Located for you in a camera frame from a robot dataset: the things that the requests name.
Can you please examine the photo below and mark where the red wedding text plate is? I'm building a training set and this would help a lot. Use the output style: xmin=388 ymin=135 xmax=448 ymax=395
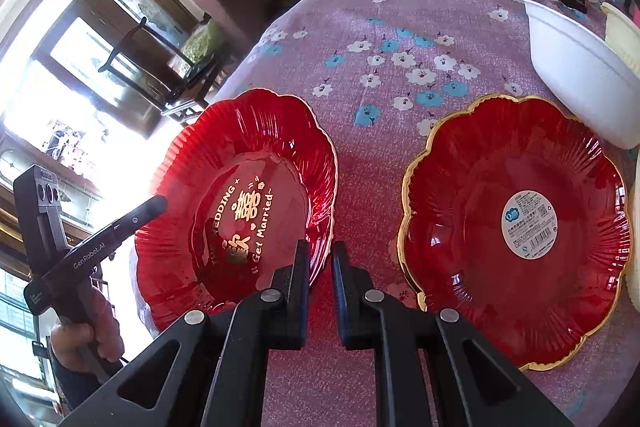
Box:
xmin=134 ymin=88 xmax=338 ymax=331

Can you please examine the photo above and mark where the red gold-rimmed plate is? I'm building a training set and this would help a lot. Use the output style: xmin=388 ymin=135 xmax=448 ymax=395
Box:
xmin=397 ymin=95 xmax=632 ymax=371

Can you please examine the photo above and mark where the cream ribbed plastic bowl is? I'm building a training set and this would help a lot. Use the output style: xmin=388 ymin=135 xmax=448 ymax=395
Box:
xmin=600 ymin=2 xmax=640 ymax=76

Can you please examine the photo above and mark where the person's left hand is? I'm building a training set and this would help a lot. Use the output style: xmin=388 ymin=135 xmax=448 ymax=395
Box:
xmin=51 ymin=288 xmax=125 ymax=373

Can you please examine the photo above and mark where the dark wooden chair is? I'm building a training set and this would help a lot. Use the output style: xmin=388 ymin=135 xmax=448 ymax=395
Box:
xmin=98 ymin=16 xmax=231 ymax=124

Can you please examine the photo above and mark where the wooden glass door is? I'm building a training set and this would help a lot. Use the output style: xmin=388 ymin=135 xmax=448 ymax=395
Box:
xmin=32 ymin=0 xmax=196 ymax=138

